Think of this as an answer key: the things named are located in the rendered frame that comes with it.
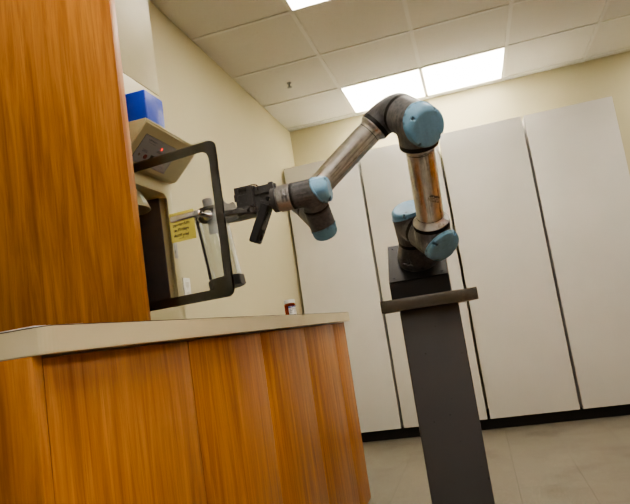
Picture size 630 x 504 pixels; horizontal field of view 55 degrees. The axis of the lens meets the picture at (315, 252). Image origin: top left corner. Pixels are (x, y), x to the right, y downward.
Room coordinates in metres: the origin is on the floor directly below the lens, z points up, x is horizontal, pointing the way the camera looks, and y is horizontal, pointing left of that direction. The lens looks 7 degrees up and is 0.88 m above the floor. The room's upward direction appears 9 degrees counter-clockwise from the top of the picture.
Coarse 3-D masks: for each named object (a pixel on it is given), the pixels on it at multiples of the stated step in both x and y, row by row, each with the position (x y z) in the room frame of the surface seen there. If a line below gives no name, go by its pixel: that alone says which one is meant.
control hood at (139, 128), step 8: (136, 120) 1.56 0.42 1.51; (144, 120) 1.55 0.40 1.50; (136, 128) 1.56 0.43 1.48; (144, 128) 1.57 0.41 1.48; (152, 128) 1.59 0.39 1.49; (160, 128) 1.63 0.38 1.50; (136, 136) 1.56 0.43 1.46; (144, 136) 1.59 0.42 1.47; (160, 136) 1.65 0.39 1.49; (168, 136) 1.68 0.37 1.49; (176, 136) 1.71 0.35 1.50; (136, 144) 1.58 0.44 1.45; (168, 144) 1.70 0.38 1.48; (176, 144) 1.74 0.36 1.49; (184, 144) 1.77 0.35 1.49; (192, 144) 1.82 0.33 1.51
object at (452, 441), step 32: (416, 320) 2.06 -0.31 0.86; (448, 320) 2.05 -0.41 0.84; (416, 352) 2.07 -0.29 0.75; (448, 352) 2.05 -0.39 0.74; (416, 384) 2.07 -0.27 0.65; (448, 384) 2.06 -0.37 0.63; (448, 416) 2.06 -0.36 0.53; (448, 448) 2.06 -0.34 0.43; (480, 448) 2.05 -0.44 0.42; (448, 480) 2.06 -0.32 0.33; (480, 480) 2.05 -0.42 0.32
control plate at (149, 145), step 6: (144, 138) 1.59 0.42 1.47; (150, 138) 1.61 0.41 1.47; (144, 144) 1.61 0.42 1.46; (150, 144) 1.63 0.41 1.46; (156, 144) 1.65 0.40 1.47; (162, 144) 1.68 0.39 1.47; (138, 150) 1.61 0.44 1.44; (144, 150) 1.63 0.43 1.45; (150, 150) 1.65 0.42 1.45; (156, 150) 1.67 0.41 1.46; (162, 150) 1.70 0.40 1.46; (168, 150) 1.72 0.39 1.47; (132, 156) 1.60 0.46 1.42; (138, 156) 1.62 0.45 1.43; (150, 156) 1.67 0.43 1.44
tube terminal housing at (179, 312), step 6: (126, 78) 1.70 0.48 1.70; (126, 84) 1.69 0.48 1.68; (132, 84) 1.73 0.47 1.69; (138, 84) 1.76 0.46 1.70; (126, 90) 1.69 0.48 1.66; (132, 90) 1.72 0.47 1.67; (138, 90) 1.76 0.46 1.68; (156, 96) 1.87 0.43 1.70; (180, 306) 1.86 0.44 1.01; (150, 312) 1.68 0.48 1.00; (156, 312) 1.71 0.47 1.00; (162, 312) 1.75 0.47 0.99; (168, 312) 1.78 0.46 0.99; (174, 312) 1.82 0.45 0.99; (180, 312) 1.85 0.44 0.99; (156, 318) 1.71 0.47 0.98; (162, 318) 1.74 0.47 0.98; (168, 318) 1.78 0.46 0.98; (174, 318) 1.81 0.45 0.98; (180, 318) 1.85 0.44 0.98; (186, 318) 1.89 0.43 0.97
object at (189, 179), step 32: (160, 160) 1.52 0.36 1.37; (192, 160) 1.48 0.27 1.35; (160, 192) 1.53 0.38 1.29; (192, 192) 1.49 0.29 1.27; (160, 224) 1.53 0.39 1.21; (224, 224) 1.46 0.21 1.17; (160, 256) 1.54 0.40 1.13; (192, 256) 1.50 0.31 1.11; (224, 256) 1.46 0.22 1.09; (160, 288) 1.54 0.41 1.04; (192, 288) 1.50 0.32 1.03; (224, 288) 1.47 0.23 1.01
